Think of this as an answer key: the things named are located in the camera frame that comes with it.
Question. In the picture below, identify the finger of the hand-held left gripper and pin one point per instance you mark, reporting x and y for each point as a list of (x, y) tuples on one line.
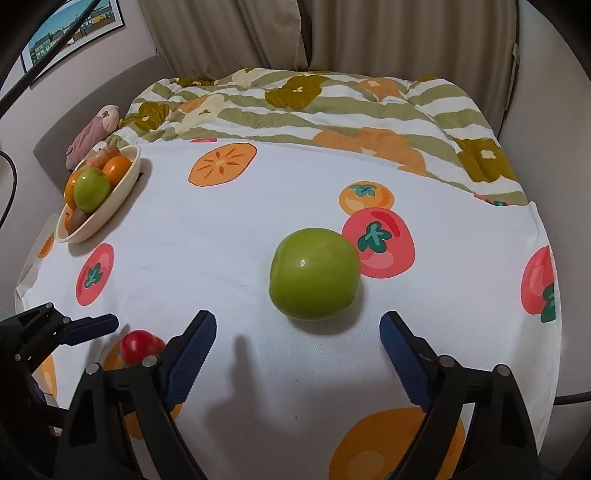
[(92, 328)]

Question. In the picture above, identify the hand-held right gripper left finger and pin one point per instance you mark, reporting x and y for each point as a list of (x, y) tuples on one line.
[(189, 360)]

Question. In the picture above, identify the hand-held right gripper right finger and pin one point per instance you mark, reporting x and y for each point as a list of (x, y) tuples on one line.
[(406, 360)]

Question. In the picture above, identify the brown kiwi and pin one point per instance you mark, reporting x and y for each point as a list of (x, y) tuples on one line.
[(79, 220)]

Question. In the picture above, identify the small mandarin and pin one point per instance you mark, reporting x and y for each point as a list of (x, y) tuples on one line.
[(68, 219)]

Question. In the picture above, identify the green apple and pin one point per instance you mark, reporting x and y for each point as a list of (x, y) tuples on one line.
[(92, 191), (314, 277)]

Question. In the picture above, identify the cream oval bowl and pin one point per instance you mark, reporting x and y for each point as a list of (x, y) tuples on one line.
[(115, 203)]

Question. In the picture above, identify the large orange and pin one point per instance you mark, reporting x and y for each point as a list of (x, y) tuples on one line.
[(71, 189)]

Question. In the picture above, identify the white fruit print cloth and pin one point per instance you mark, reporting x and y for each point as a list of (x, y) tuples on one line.
[(207, 240)]

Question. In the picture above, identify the reddish apple on plate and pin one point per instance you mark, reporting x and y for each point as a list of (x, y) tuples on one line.
[(104, 154)]

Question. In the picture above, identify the pink plush toy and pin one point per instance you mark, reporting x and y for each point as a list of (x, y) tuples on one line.
[(92, 131)]

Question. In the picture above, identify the grey upholstered backrest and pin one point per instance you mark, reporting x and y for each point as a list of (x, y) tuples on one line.
[(92, 101)]

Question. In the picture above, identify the green striped floral blanket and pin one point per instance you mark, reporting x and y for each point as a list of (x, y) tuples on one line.
[(323, 115)]

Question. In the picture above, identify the beige curtain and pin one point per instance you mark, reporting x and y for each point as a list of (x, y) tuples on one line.
[(369, 32)]

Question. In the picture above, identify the framed wall picture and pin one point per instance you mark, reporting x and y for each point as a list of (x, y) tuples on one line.
[(69, 32)]

